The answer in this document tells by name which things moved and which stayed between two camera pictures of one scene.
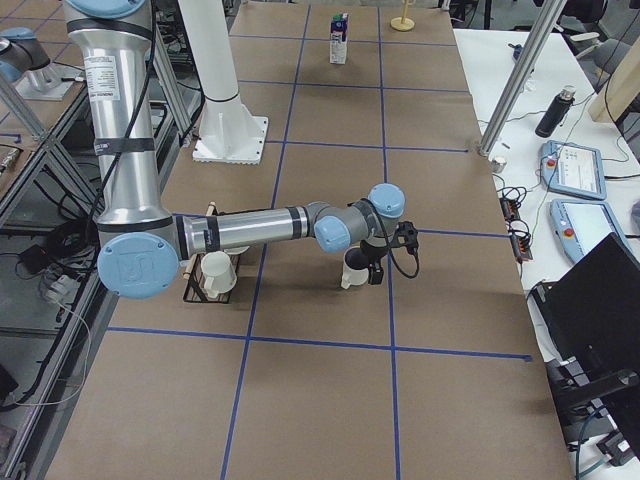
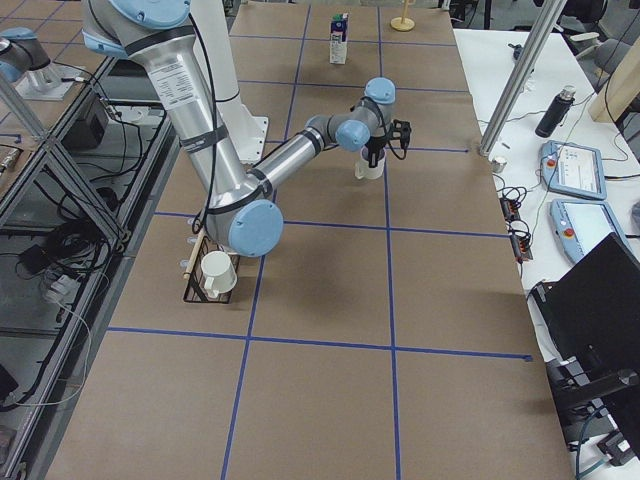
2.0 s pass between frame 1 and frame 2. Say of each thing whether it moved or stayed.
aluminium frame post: stayed
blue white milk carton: stayed
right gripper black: moved
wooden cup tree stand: stayed
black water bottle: stayed
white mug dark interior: moved
